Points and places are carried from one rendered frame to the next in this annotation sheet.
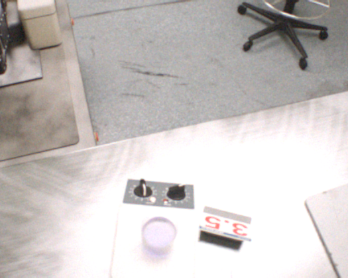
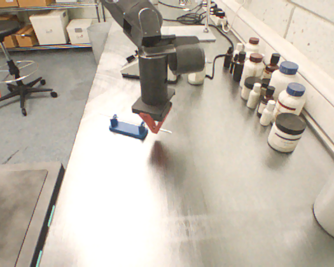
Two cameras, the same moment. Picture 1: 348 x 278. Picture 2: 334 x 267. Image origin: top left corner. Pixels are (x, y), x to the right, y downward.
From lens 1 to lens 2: 0.78 m
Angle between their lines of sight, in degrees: 46
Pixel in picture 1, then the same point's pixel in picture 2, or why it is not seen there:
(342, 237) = not seen: hidden behind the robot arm
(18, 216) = (121, 110)
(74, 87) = not seen: outside the picture
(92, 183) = (114, 85)
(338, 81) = (73, 87)
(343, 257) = not seen: hidden behind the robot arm
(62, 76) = not seen: outside the picture
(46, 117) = (11, 188)
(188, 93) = (34, 147)
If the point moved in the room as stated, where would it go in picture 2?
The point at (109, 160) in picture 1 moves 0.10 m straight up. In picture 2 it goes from (104, 79) to (98, 52)
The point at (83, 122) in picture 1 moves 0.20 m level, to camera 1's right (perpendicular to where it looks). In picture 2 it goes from (33, 166) to (60, 137)
